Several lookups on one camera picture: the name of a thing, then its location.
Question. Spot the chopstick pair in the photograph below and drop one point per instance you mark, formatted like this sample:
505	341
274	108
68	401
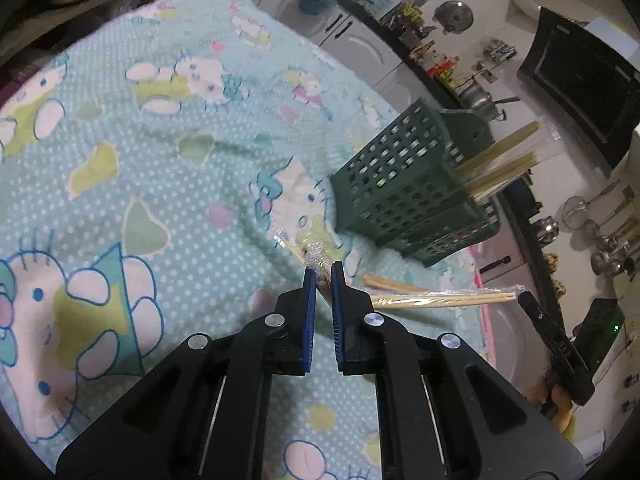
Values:
500	177
450	300
510	165
400	284
319	257
505	142

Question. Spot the group of condiment bottles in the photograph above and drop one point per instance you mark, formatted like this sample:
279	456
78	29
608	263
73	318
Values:
430	57

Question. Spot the green plastic utensil basket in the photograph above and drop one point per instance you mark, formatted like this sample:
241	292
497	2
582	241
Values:
410	185

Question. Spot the steel stockpot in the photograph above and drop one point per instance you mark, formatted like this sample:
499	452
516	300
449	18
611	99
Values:
477	97

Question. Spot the printed cartoon blanket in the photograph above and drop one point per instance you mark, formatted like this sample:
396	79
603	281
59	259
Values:
150	185

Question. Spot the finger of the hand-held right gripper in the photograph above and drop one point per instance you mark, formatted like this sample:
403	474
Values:
555	350

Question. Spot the pile of ginger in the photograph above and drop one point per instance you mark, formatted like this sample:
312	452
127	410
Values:
555	275

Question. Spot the steel slotted spoon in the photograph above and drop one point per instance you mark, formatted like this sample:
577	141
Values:
592	232

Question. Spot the black range hood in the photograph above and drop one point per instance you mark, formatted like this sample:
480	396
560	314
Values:
585	85

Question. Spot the black kitchen countertop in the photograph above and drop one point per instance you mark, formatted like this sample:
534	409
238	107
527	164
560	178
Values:
517	205

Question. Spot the steel pot lid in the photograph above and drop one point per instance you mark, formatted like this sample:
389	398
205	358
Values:
452	16

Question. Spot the blue hanging basket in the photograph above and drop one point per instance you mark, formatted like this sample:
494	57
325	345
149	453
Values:
314	1

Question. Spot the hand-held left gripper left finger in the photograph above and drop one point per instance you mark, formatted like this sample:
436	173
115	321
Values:
309	325

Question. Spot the steel ladle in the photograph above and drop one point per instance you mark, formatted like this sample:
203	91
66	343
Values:
607	245
602	262

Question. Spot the person's right hand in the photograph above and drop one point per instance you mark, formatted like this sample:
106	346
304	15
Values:
565	412

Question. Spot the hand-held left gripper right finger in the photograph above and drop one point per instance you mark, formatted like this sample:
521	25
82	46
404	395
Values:
337	325

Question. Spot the steel kettle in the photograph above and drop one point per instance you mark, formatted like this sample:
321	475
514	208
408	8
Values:
545	230

